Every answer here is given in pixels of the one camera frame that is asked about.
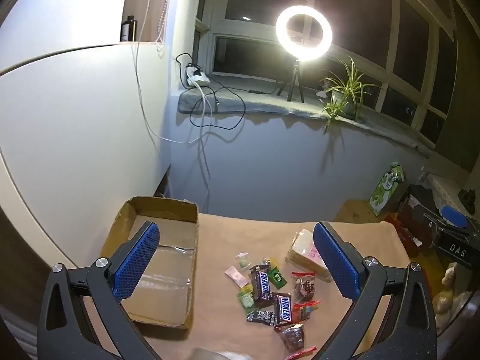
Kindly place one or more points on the clear green candy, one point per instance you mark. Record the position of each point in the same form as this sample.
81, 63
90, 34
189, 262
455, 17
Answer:
243, 261

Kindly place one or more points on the beige plush toy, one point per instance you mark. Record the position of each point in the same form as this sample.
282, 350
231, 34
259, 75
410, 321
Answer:
448, 281

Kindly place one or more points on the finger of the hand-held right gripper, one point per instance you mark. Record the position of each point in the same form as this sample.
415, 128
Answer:
454, 216
442, 225

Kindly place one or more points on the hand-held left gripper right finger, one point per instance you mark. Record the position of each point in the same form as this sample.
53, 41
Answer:
333, 262

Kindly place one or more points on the white power strip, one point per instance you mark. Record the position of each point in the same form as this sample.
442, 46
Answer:
197, 78

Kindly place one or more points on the green carton box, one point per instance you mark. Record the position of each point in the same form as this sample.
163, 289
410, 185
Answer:
386, 189

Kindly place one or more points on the light green candy packet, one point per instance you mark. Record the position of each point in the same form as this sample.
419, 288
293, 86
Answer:
247, 302

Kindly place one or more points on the dark bottle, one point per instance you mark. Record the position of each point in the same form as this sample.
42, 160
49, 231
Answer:
127, 30

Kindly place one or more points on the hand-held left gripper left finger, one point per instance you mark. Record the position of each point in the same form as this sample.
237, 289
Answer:
137, 262

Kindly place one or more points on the cardboard box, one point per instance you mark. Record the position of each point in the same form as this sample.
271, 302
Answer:
168, 281

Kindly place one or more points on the brown chocolate bar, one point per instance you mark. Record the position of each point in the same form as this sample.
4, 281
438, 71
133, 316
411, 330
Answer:
261, 283
283, 307

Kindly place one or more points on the pink candy packet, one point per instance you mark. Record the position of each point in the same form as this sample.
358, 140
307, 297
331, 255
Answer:
236, 275

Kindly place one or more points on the round jelly cup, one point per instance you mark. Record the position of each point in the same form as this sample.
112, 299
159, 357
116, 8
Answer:
272, 262

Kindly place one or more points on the white ribbed panel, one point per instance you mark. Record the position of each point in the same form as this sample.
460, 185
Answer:
11, 341

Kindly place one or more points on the black white snack packet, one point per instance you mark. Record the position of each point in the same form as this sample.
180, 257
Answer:
260, 317

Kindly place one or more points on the white window frame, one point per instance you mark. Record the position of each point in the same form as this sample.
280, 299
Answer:
262, 28

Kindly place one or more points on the white patterned cloth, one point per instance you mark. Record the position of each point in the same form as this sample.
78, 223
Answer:
446, 191

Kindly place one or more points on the grey stone window sill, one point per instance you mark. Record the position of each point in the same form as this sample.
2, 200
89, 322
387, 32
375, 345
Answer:
262, 105

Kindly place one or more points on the black tripod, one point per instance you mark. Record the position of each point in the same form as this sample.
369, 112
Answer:
296, 71

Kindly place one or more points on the sliced bread packet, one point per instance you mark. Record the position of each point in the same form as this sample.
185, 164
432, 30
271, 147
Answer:
302, 249

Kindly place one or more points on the grey rounded object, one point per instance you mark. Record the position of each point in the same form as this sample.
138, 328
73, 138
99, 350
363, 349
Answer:
221, 354

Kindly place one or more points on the white cabinet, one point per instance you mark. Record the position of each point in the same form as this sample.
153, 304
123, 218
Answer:
75, 138

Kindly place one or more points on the potted spider plant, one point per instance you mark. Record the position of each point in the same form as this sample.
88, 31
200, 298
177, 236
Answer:
350, 82

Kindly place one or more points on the dark green candy packet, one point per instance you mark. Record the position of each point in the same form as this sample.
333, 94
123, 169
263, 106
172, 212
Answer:
277, 276

